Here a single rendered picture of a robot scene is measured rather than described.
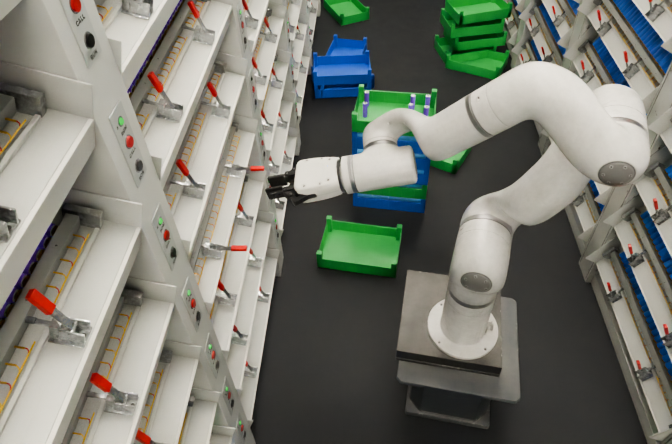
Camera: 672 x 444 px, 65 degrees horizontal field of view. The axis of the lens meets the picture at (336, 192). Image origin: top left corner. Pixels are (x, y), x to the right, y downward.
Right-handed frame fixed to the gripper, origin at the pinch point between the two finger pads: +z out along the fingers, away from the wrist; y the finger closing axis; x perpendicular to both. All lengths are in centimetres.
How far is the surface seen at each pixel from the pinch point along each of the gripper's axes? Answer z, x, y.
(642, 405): -84, 95, 15
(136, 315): 14.5, -13.5, 40.3
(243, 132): 16.2, 6.8, -32.8
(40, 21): 1, -60, 36
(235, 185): 15.2, 7.6, -11.5
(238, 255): 20.2, 25.8, -3.7
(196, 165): 13.3, -12.4, 3.1
